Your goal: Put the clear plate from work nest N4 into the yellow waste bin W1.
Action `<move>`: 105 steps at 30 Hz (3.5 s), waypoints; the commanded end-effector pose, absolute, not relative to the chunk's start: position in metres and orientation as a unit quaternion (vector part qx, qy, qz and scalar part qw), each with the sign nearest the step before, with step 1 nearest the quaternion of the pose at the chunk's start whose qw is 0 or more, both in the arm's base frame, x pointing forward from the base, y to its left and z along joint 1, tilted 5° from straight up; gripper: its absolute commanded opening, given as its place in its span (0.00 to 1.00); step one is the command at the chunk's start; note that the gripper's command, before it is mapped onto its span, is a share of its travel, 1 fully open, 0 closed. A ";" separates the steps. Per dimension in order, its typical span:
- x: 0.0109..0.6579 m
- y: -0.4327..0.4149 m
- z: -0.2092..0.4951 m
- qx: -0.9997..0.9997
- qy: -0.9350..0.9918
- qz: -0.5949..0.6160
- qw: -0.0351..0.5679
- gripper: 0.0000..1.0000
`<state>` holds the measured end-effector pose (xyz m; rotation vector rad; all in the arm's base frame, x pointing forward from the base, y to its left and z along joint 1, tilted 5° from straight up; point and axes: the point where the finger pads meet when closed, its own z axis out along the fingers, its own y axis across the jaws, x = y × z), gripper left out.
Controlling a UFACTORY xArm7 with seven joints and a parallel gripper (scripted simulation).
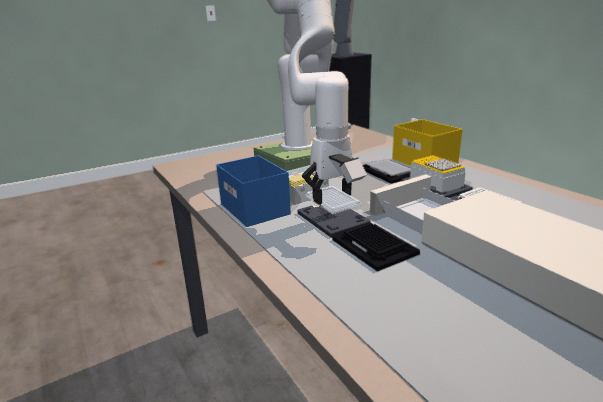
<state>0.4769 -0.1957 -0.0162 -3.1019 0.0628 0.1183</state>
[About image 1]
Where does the blue open-top box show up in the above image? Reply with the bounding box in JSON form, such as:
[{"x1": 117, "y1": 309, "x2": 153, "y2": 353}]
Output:
[{"x1": 216, "y1": 155, "x2": 291, "y2": 227}]

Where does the yellow open-top bin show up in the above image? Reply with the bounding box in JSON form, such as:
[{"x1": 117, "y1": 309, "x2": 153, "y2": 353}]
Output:
[{"x1": 392, "y1": 119, "x2": 463, "y2": 166}]

